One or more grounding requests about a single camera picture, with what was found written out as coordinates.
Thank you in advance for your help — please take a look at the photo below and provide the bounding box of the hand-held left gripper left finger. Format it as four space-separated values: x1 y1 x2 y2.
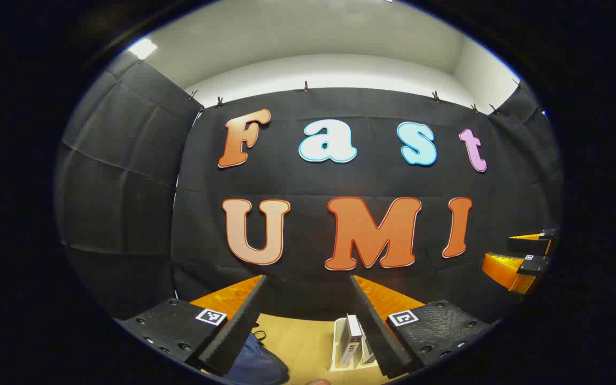
117 274 268 378

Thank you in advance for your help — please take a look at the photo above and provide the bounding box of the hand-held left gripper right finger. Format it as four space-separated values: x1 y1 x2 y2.
349 274 496 379

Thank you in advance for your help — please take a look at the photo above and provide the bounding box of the book with white-bordered cover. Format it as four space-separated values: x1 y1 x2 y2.
338 314 364 368

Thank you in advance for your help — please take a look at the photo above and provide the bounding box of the blue schoolbag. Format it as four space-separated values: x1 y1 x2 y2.
221 330 291 385

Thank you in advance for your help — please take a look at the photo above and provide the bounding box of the white plastic bookshelf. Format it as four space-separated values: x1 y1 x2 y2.
329 317 382 373

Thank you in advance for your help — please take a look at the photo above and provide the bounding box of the black backdrop cloth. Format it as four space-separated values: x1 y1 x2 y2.
54 51 204 321
171 87 563 321

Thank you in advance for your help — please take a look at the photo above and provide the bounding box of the row of cloth clips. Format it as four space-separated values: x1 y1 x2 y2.
188 79 523 116

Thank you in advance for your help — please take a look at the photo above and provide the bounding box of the ceiling light panel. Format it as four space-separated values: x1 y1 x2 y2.
128 38 158 60

